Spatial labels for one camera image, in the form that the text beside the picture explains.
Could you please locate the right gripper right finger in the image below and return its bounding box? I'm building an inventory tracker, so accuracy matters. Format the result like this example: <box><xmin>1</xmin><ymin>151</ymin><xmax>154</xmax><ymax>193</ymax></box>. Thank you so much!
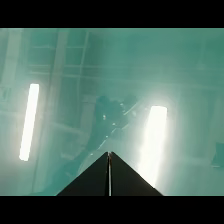
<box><xmin>110</xmin><ymin>151</ymin><xmax>164</xmax><ymax>197</ymax></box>

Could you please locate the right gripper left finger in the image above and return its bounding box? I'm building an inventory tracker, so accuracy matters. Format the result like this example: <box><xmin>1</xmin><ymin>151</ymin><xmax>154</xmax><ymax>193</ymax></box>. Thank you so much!
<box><xmin>56</xmin><ymin>151</ymin><xmax>110</xmax><ymax>197</ymax></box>

